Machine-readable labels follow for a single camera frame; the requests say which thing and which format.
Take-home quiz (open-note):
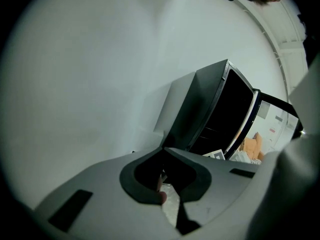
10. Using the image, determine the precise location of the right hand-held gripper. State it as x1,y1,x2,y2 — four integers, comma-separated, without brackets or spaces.
202,148,226,161

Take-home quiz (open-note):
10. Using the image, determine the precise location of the glass fridge door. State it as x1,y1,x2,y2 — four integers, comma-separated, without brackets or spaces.
224,88,305,163

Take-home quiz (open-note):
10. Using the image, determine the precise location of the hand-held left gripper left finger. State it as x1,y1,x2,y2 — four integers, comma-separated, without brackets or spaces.
33,146,177,240

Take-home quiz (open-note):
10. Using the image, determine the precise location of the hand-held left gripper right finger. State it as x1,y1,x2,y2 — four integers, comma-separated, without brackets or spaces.
163,146,261,240

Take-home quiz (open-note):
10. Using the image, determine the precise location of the black mini fridge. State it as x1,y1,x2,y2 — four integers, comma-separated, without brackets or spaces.
159,58,261,160

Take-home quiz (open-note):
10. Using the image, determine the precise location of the person's left hand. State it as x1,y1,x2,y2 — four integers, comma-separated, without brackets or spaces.
156,175,168,206

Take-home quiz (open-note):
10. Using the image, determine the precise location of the pale crumpled cloth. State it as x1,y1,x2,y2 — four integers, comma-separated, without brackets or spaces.
229,150,254,164

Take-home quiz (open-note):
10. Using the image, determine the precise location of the orange sofa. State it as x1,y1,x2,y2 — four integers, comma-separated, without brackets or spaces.
239,131,265,160

